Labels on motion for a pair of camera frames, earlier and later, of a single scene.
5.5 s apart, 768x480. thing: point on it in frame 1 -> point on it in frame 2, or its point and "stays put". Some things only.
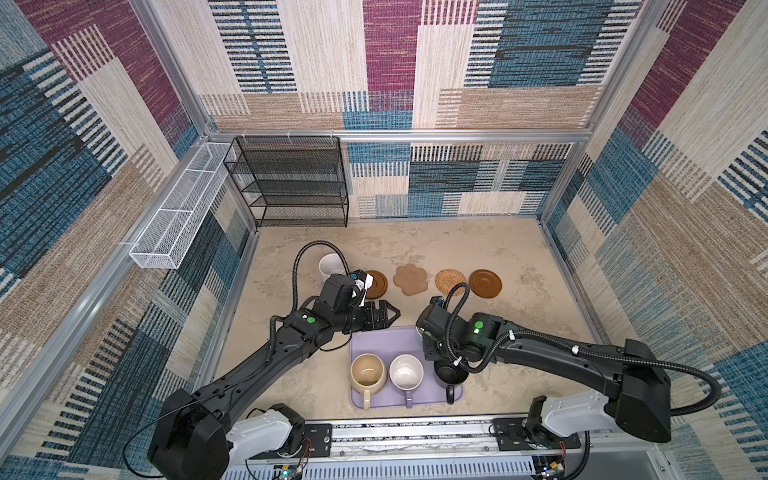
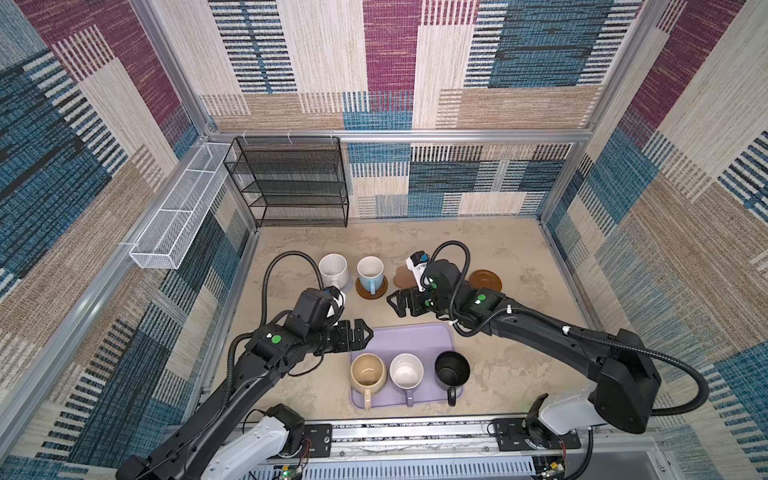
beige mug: x=368 y=375 stays put
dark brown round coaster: x=485 y=283 stays put
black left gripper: x=370 y=314 -> x=344 y=340
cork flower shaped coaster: x=411 y=279 stays put
